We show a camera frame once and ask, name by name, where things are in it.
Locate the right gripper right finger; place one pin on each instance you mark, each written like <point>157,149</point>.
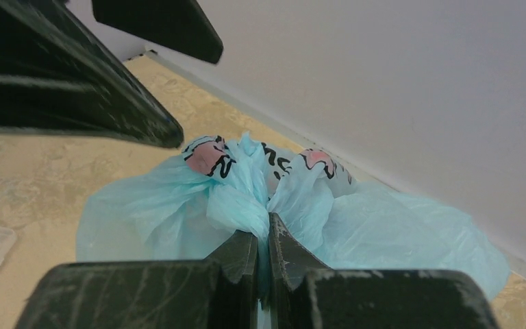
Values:
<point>306,293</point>

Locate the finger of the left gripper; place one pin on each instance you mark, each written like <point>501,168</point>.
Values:
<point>57,78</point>
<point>179,25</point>

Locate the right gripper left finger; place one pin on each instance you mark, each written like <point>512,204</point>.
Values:
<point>219,291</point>

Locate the light blue plastic bag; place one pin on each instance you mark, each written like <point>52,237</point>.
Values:
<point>192,203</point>

